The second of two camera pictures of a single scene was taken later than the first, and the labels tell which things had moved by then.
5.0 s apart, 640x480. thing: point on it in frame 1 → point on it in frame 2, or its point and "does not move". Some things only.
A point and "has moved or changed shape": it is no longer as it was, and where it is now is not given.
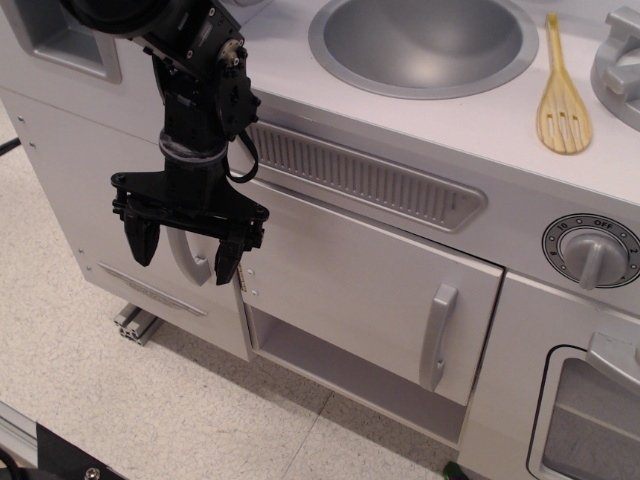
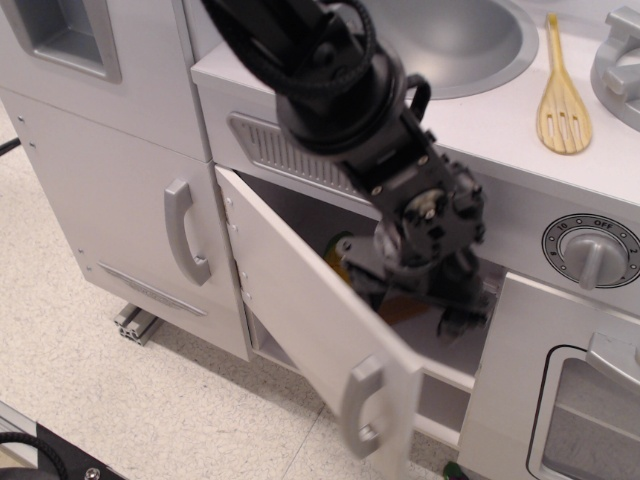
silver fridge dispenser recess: (54, 34) does not move
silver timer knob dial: (596, 250) does not move
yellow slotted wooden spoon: (564, 123) does not move
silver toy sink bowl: (424, 49) does not move
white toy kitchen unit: (454, 231) does not move
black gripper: (191, 193) → (429, 259)
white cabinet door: (360, 287) has moved or changed shape
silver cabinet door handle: (435, 335) → (360, 438)
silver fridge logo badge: (151, 292) does not move
